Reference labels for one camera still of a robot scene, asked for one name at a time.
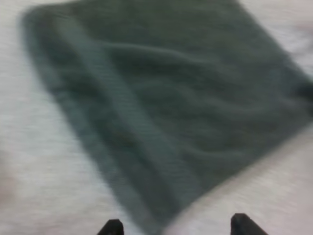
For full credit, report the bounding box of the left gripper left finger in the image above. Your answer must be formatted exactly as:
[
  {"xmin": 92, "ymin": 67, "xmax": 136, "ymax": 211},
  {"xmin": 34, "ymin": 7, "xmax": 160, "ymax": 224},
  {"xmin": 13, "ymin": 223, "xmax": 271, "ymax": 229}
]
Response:
[{"xmin": 97, "ymin": 218, "xmax": 125, "ymax": 235}]

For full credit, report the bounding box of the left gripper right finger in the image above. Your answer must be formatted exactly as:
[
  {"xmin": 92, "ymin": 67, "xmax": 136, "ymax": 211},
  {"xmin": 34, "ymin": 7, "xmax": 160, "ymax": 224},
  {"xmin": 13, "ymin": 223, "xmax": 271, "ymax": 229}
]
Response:
[{"xmin": 230, "ymin": 212, "xmax": 268, "ymax": 235}]

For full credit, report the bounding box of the grey-green towel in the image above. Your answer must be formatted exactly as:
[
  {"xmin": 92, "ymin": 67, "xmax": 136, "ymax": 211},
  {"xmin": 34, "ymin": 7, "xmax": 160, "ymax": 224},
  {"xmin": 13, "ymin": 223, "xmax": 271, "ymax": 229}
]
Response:
[{"xmin": 17, "ymin": 0, "xmax": 313, "ymax": 235}]

